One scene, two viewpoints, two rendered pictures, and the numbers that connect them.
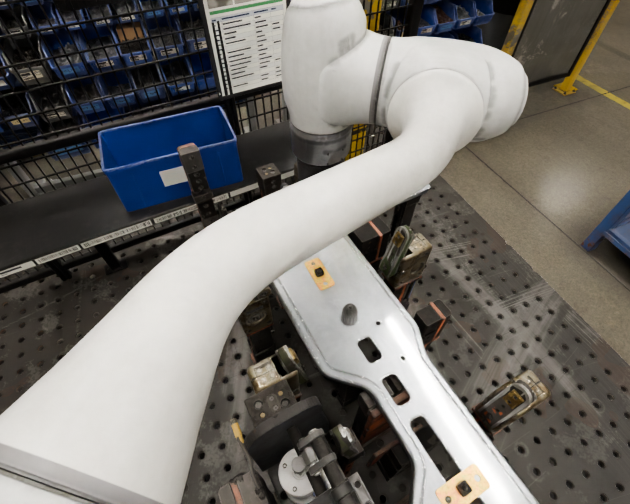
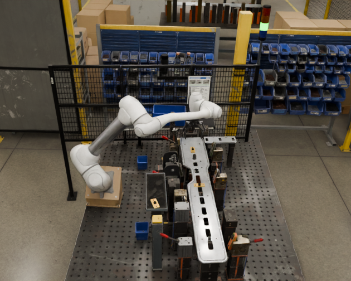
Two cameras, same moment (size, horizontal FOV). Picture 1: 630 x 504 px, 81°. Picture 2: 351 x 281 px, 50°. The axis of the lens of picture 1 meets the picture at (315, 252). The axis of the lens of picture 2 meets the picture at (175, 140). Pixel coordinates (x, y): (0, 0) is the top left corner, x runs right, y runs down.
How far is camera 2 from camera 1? 2.52 m
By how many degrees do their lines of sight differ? 25
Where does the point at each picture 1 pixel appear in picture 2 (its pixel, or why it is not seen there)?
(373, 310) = (200, 159)
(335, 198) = (183, 114)
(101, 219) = not seen: hidden behind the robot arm
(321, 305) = (189, 154)
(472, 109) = (208, 111)
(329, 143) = not seen: hidden behind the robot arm
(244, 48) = not seen: hidden behind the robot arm
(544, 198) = not seen: outside the picture
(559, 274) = (332, 227)
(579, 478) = (243, 224)
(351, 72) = (196, 103)
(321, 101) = (193, 107)
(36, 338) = (113, 154)
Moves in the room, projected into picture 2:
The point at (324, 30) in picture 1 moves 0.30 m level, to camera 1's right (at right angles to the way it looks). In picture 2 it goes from (194, 97) to (230, 106)
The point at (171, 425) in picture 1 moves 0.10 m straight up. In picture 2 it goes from (162, 121) to (162, 108)
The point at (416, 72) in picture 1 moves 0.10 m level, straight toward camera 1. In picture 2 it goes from (203, 105) to (195, 110)
